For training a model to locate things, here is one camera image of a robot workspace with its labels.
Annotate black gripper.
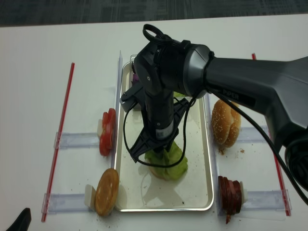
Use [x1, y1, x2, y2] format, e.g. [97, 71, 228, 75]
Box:
[120, 83, 192, 164]

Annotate green lettuce leaves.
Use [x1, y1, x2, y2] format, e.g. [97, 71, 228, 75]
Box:
[144, 91, 189, 181]

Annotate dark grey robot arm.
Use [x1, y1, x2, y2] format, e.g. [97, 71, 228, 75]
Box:
[120, 41, 308, 188]

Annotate black left arm gripper tip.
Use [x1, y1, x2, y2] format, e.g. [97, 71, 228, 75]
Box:
[6, 208, 32, 231]

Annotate red tomato slices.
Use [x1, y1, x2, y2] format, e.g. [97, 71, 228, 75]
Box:
[99, 108, 116, 156]

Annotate white holder behind tomato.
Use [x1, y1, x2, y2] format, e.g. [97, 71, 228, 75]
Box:
[97, 119, 104, 138]

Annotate sliced meat patties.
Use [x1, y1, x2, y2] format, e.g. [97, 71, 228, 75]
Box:
[218, 176, 243, 216]

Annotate white holder behind meat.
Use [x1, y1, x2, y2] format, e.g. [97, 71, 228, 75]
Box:
[239, 181, 248, 204]

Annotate clear divider left of tray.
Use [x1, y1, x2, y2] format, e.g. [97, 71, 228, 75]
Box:
[111, 51, 123, 169]

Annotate clear divider of tray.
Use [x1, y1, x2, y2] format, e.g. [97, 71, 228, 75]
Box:
[204, 93, 222, 216]
[111, 51, 123, 169]

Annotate purple cabbage leaves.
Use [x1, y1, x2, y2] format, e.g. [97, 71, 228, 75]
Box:
[131, 62, 139, 86]

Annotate clear divider right of tray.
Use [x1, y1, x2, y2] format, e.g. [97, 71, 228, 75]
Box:
[204, 93, 222, 216]

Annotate sesame bun front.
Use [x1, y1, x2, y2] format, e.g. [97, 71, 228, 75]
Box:
[211, 100, 229, 145]

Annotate sesame bun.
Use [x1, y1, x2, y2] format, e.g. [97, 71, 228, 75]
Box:
[211, 100, 229, 145]
[223, 105, 241, 148]

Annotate sesame bun rear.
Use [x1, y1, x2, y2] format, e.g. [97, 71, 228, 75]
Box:
[223, 105, 241, 148]

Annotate metal serving tray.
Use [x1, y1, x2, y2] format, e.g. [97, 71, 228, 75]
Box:
[115, 63, 214, 212]

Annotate toasted bun slice left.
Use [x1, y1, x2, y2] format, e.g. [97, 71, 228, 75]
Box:
[95, 168, 119, 217]

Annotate left red strip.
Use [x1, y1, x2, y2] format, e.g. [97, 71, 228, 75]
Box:
[41, 63, 75, 223]

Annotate red strip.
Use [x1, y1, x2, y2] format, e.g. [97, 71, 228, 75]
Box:
[41, 63, 75, 223]
[251, 53, 291, 217]

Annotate white holder behind bun slice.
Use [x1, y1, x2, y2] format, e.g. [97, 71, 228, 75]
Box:
[84, 184, 96, 211]

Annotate right red strip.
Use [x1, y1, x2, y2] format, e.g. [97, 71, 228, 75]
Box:
[251, 53, 291, 217]

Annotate clear cross rail upper right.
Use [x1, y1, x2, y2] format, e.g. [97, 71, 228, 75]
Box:
[237, 127, 265, 143]

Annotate clear cross rail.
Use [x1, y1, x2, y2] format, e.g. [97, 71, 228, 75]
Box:
[41, 193, 90, 214]
[240, 190, 285, 212]
[54, 132, 99, 149]
[237, 127, 265, 143]

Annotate clear cross rail upper left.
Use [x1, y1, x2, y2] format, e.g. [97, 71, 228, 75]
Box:
[54, 132, 99, 149]

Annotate clear cross rail lower right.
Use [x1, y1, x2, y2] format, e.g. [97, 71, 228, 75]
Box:
[240, 190, 285, 212]

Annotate clear cross rail lower left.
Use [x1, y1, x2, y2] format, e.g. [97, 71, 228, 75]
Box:
[41, 193, 90, 214]

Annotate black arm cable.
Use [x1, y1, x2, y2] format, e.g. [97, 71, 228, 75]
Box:
[122, 24, 308, 205]

